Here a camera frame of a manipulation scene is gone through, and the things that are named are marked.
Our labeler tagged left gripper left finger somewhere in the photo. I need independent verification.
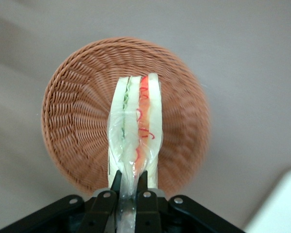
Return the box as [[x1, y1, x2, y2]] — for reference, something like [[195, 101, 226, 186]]
[[83, 169, 123, 233]]

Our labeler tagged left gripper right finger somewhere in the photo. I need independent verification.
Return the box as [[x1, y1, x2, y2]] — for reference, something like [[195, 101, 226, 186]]
[[135, 170, 162, 233]]

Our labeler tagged triangle sandwich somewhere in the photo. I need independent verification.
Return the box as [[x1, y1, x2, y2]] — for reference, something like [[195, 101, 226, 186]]
[[106, 72, 164, 233]]

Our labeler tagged brown round wicker basket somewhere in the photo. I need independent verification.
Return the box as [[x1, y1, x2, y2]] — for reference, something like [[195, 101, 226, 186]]
[[40, 36, 211, 199]]

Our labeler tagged cream plastic tray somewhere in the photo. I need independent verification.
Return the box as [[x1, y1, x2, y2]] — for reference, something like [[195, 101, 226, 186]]
[[243, 166, 291, 233]]

